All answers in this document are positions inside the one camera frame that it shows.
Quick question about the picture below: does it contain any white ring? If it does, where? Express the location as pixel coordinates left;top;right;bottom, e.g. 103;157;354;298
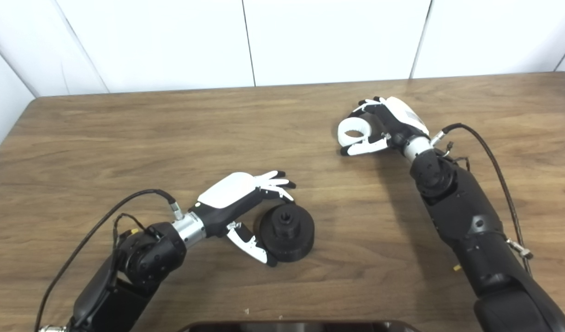
337;117;374;148

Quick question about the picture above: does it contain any glossy black robot chest edge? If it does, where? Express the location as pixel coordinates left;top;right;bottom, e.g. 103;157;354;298
176;320;421;332

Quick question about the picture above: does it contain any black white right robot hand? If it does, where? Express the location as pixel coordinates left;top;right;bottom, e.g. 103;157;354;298
340;96;431;156

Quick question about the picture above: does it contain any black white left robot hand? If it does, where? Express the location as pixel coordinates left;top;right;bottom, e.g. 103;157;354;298
190;171;297;268

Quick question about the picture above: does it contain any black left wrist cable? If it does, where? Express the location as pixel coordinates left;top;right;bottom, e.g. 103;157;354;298
33;189;185;332

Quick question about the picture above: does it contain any thin wire with yellow plug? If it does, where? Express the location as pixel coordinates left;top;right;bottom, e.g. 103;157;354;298
113;213;149;247

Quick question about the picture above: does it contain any round black part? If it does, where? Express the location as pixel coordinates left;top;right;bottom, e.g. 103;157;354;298
257;203;315;263

